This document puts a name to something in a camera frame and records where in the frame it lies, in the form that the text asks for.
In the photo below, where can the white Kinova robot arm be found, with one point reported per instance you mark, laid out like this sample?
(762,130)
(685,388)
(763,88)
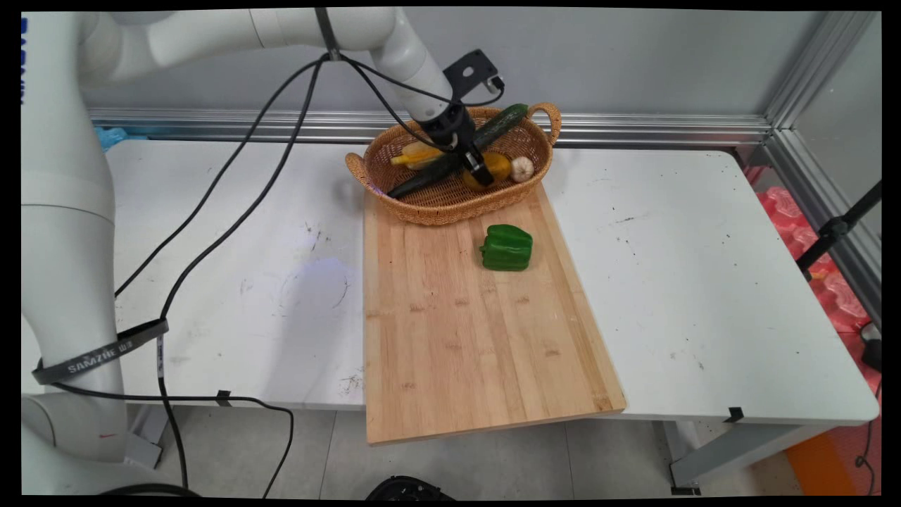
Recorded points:
(67,211)

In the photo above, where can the horizontal aluminium frame rail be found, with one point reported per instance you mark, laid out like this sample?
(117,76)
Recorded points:
(633,129)

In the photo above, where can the white garlic bulb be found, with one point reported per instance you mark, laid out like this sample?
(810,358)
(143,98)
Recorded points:
(522,170)

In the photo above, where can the wooden cutting board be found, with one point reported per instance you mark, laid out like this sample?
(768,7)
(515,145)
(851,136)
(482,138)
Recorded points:
(479,345)

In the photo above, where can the orange floor object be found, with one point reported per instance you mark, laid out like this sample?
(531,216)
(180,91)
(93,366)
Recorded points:
(820,468)

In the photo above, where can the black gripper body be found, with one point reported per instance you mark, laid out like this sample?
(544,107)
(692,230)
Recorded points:
(450,125)

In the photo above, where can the slanted aluminium frame rail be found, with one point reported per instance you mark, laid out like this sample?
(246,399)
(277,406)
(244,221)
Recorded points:
(823,201)

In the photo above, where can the yellow corn cob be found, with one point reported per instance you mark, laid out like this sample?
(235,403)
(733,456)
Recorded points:
(415,156)

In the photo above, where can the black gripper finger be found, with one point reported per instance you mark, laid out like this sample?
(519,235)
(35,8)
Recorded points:
(480,169)
(450,142)

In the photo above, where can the black tripod stand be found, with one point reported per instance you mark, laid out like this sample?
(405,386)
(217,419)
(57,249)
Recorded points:
(834,229)

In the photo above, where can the black round object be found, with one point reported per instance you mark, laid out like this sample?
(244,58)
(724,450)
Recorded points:
(408,489)

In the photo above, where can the pink bubble wrap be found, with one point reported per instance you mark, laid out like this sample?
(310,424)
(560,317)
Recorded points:
(841,299)

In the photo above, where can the grey table leg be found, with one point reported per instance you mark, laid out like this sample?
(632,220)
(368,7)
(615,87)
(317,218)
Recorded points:
(732,454)

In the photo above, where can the brown yellow potato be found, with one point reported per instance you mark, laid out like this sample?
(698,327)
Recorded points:
(501,167)

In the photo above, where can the green bell pepper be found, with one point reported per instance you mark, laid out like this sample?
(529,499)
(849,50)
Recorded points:
(507,248)

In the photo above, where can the woven wicker basket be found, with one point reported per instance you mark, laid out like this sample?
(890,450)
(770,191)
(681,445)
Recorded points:
(464,204)

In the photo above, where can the upright aluminium frame post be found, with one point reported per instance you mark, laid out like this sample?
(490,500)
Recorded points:
(816,70)

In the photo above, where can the small black device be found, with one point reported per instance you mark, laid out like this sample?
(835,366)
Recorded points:
(873,348)

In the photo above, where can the dark green cucumber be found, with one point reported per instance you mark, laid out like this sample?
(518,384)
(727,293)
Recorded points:
(507,120)

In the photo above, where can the black table edge clip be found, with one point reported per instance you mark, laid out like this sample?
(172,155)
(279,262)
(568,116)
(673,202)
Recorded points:
(224,398)
(735,415)

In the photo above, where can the blue plastic wrap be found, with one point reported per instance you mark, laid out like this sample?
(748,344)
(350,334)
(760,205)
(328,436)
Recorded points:
(116,136)

